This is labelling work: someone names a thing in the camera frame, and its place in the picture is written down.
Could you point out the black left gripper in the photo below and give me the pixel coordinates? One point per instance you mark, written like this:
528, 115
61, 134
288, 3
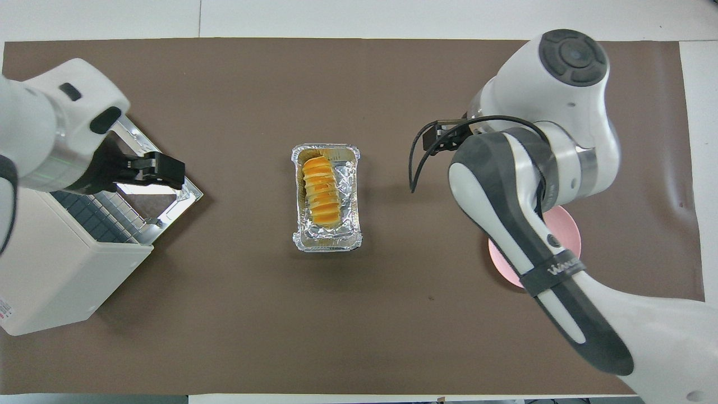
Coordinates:
106, 168

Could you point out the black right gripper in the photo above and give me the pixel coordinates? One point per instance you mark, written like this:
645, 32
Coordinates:
454, 134

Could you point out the aluminium foil tray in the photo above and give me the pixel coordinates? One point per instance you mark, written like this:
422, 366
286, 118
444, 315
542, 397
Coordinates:
349, 196

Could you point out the sliced orange bread loaf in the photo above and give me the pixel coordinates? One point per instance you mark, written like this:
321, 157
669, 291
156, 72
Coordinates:
322, 193

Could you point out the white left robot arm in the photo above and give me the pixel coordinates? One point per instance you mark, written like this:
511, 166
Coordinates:
50, 123

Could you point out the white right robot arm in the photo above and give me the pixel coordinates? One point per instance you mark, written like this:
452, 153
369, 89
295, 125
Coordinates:
561, 101

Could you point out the glass oven door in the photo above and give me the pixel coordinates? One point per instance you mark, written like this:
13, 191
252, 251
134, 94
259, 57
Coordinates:
168, 207

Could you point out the cream toaster oven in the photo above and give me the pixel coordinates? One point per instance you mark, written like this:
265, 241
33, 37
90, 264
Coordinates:
50, 275

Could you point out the pink round plate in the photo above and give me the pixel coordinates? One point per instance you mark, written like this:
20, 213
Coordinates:
566, 235

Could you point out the brown table mat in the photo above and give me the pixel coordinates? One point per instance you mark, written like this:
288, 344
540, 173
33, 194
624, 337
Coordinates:
359, 314

